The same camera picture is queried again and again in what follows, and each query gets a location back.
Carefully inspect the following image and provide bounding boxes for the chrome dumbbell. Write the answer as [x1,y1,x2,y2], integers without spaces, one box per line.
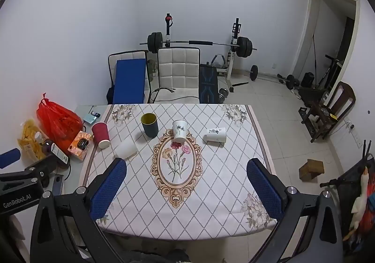
[218,88,231,104]

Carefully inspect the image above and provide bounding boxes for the grey flat device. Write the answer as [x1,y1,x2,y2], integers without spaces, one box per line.
[52,174,66,195]

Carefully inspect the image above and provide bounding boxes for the translucent white plastic cup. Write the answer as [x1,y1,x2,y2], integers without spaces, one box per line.
[114,138,138,160]

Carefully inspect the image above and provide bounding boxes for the dark green cup yellow inside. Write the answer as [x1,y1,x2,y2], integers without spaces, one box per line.
[141,113,159,138]

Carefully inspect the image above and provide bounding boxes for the dark wooden chair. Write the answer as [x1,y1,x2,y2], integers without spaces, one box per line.
[298,81,357,143]

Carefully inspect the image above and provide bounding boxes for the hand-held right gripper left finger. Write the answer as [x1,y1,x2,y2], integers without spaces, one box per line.
[30,158,128,263]

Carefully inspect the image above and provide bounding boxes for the red paper cup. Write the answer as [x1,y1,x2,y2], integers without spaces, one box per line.
[91,122,111,149]

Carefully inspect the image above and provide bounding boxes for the white padded chair black frame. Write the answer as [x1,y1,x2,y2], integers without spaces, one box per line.
[149,47,201,104]
[107,49,150,104]

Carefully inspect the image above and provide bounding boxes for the black metal rack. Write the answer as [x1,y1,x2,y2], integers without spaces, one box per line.
[319,154,375,255]

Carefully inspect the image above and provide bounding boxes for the white weight bench rack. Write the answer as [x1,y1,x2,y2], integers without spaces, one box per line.
[163,13,249,94]

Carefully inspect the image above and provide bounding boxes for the black round bag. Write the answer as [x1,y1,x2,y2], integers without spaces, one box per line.
[301,72,315,88]

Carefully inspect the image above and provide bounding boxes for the white cup plant print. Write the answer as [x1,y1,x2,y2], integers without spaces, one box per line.
[172,120,188,144]

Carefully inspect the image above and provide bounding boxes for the short barbell black plates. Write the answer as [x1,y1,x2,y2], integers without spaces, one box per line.
[249,64,300,90]

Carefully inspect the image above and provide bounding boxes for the white rubber chicken toy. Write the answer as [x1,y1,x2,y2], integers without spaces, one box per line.
[342,166,370,242]

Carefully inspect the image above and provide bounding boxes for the white cup black print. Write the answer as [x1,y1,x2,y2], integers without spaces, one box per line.
[203,127,227,144]

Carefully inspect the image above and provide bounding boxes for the wooden block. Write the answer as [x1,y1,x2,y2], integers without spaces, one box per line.
[298,159,325,182]

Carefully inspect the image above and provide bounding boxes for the dark bottle white label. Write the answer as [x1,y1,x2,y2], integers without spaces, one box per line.
[42,139,70,164]

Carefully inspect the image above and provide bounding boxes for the black barbell with plates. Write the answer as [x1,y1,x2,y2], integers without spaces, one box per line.
[139,32,258,59]

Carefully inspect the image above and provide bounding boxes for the floral patterned tablecloth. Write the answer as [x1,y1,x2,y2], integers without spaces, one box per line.
[79,104,278,242]

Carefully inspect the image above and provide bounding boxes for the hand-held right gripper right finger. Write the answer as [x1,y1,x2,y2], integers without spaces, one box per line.
[247,158,344,263]

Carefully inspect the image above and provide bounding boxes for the white power strip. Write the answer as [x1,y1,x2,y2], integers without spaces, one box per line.
[342,117,362,146]

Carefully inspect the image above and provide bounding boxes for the blue flat cushion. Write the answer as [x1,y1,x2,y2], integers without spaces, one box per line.
[112,59,147,104]

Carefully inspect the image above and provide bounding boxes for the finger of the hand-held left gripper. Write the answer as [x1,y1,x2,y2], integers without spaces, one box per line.
[26,154,71,188]
[0,148,22,169]

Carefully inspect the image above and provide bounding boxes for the yellow plastic bag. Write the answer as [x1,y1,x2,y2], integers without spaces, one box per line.
[17,119,49,161]

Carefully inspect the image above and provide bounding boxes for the red plastic bag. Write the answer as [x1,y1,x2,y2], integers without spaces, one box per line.
[36,93,84,148]

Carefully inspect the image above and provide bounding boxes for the orange tissue box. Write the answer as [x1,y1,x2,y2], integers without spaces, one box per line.
[67,131,93,162]

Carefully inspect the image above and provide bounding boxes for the black kick scooter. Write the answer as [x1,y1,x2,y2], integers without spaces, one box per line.
[315,55,345,91]

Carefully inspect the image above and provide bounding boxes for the black blue bench pad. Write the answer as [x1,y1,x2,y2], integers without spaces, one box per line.
[199,64,220,104]

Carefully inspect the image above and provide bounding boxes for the black cable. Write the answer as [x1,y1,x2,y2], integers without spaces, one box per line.
[150,86,177,102]

